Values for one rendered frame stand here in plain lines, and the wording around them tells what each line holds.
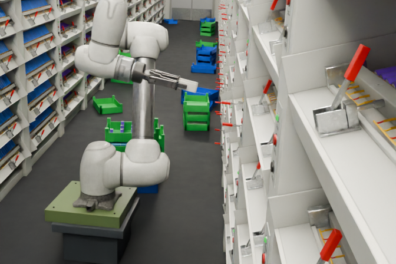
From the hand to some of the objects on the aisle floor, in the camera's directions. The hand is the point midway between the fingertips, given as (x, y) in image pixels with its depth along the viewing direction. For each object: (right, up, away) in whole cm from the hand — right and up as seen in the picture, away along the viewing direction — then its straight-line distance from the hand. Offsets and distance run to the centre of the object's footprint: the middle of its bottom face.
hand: (187, 85), depth 178 cm
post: (+21, -117, -74) cm, 140 cm away
